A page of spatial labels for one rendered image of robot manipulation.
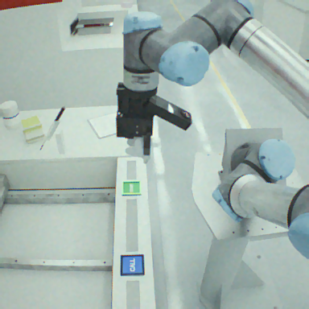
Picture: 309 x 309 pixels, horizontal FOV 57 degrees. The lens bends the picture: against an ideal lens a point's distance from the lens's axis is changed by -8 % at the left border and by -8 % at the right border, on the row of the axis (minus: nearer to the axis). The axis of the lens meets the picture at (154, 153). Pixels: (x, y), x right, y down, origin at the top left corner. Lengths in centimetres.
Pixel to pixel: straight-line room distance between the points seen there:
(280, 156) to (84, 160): 62
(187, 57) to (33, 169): 76
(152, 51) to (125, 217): 46
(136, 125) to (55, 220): 50
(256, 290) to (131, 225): 117
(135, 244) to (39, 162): 48
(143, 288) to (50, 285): 31
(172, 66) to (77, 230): 66
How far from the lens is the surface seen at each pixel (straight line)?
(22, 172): 113
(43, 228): 103
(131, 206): 85
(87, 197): 105
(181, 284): 180
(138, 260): 74
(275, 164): 86
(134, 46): 57
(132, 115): 67
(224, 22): 56
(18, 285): 94
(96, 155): 102
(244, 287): 183
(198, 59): 50
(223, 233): 98
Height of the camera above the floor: 159
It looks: 38 degrees down
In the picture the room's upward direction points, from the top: straight up
